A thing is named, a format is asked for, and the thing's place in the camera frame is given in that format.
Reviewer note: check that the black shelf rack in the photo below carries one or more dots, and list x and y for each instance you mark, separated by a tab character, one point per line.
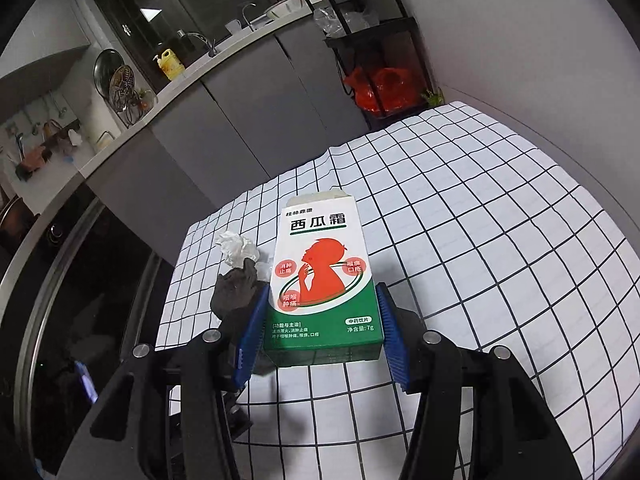
370	30

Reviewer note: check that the green leafy vegetable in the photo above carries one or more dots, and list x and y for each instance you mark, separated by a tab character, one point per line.
432	96

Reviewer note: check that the black wall utensil rack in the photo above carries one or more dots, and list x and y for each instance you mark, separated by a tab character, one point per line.
37	155

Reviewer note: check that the dark cloth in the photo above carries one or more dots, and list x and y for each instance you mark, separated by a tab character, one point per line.
235	292

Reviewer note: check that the white and green medicine box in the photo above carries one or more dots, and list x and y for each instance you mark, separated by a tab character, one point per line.
320	270

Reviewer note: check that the large chrome faucet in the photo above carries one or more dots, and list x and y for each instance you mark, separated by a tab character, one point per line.
202	40

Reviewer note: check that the small chrome faucet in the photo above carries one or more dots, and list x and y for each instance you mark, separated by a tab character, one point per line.
246	10

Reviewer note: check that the dish rack with pot lids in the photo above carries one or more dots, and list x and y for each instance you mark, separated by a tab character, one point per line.
120	90

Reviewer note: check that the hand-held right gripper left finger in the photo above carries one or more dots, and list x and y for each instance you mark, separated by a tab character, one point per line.
252	335

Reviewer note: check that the white cup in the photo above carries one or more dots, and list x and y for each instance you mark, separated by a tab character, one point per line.
232	26

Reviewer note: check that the clear plastic bag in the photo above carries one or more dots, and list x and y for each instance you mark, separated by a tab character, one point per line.
345	20

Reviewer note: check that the red plastic bag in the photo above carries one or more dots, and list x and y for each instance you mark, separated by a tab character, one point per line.
385	87

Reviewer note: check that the dark window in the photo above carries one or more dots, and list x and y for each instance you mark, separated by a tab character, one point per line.
200	0

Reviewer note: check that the yellow detergent bottle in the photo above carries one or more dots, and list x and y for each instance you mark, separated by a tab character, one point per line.
171	64

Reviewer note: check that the grey range hood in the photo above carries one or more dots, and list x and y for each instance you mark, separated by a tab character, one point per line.
45	67

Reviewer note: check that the white checked tablecloth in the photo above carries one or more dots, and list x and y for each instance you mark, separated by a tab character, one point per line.
475	235

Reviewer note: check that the grey kitchen cabinet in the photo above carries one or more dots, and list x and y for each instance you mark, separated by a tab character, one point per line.
240	110

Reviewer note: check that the black built-in oven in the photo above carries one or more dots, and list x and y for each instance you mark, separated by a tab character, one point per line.
100	285

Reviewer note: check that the steel basin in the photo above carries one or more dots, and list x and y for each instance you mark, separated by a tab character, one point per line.
285	6

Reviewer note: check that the white tissue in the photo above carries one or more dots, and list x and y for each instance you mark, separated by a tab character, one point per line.
237	247

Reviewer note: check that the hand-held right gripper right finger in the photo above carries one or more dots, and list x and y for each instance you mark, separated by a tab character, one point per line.
395	345

